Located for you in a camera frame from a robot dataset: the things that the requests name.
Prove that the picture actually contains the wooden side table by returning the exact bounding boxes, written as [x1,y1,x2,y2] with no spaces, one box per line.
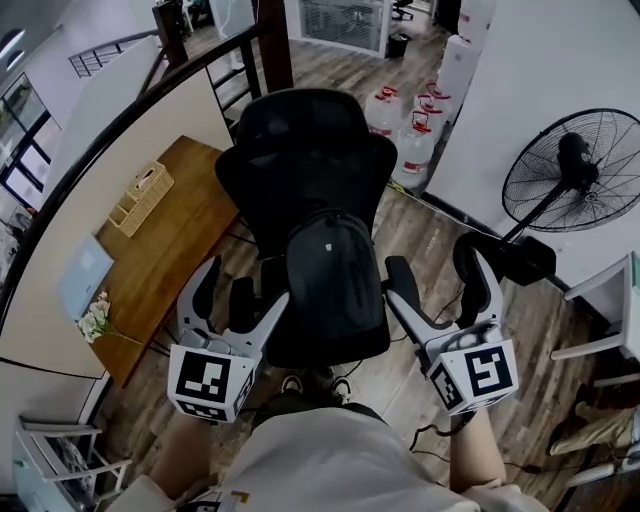
[91,134,242,390]

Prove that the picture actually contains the black framed window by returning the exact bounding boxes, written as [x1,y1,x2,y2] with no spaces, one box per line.
[0,71,54,212]

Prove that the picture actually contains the person's left forearm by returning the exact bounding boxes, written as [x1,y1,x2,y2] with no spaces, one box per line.
[148,408,257,502]

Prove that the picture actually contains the person's right shoe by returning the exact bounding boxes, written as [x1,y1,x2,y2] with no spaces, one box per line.
[331,376,354,405]

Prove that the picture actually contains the white mesh rack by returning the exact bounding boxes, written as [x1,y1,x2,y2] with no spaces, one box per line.
[284,0,393,59]

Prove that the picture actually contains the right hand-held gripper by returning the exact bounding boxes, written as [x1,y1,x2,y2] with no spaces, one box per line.
[384,231,520,417]

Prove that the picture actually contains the beige cloth bundle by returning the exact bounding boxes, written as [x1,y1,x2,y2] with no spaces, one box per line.
[548,398,637,457]

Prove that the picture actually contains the black standing fan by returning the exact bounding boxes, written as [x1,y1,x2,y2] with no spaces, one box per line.
[500,107,640,289]

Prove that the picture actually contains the wicker tissue box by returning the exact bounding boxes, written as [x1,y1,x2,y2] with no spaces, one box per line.
[107,160,176,239]

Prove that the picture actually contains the black waste bin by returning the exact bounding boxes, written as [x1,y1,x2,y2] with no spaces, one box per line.
[386,31,414,60]

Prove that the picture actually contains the beige partition panel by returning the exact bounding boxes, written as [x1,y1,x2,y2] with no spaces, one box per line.
[0,66,237,381]

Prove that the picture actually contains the white flower bouquet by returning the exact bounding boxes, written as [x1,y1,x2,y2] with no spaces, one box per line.
[76,290,145,347]

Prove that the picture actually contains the black floor cable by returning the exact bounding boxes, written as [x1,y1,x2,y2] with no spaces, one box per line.
[408,422,542,475]

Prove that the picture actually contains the black backpack bag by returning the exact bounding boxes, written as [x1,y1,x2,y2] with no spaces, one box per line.
[285,208,385,342]

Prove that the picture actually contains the white water dispenser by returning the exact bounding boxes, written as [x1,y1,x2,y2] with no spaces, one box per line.
[436,33,485,122]

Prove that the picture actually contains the person's dark trousers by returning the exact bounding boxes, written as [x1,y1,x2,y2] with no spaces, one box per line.
[257,387,389,420]

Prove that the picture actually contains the person's right forearm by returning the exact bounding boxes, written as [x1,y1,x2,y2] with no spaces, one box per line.
[448,407,508,495]

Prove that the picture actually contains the black curved railing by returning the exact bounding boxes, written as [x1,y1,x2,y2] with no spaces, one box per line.
[0,22,264,332]

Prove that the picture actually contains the dark wooden pillar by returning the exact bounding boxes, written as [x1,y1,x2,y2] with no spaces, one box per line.
[256,0,295,94]

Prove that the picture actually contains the black mesh office chair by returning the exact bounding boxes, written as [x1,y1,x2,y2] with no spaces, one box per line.
[214,88,422,372]

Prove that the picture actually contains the white partition panel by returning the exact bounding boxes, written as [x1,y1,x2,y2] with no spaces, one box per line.
[41,34,162,197]

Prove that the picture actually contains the person's white shirt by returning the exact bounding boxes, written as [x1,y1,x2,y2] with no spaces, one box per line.
[123,403,537,512]

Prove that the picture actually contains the light blue notebook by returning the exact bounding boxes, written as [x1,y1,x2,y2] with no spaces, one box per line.
[56,234,116,322]

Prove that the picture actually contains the white shelf unit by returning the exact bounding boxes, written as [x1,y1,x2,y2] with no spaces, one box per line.
[549,251,640,362]

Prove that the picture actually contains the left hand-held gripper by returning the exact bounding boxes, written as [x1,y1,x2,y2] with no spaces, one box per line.
[167,254,292,424]

